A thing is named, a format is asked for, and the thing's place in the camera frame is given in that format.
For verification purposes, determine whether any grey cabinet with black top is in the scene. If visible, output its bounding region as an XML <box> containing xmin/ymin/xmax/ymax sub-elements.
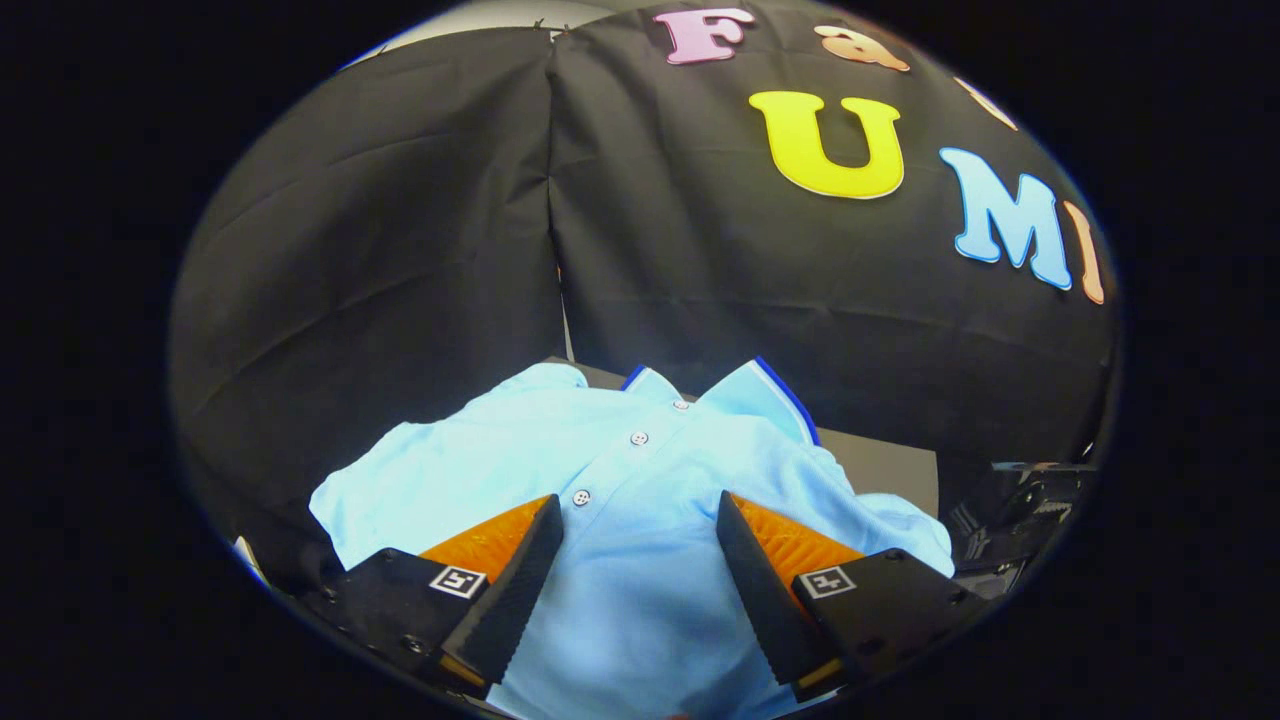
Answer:
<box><xmin>545</xmin><ymin>357</ymin><xmax>941</xmax><ymax>518</ymax></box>

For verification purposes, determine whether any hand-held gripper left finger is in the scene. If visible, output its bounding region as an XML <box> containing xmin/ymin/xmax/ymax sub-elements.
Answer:
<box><xmin>303</xmin><ymin>493</ymin><xmax>565</xmax><ymax>701</ymax></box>

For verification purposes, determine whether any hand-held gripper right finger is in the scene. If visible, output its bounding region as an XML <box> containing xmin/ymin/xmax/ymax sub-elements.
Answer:
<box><xmin>715</xmin><ymin>490</ymin><xmax>993</xmax><ymax>703</ymax></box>

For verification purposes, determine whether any light blue polo shirt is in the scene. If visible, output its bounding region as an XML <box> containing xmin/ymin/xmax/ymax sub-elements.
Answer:
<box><xmin>308</xmin><ymin>357</ymin><xmax>956</xmax><ymax>720</ymax></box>

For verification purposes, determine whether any black backdrop cloth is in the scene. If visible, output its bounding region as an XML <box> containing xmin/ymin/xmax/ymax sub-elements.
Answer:
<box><xmin>165</xmin><ymin>0</ymin><xmax>1121</xmax><ymax>591</ymax></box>

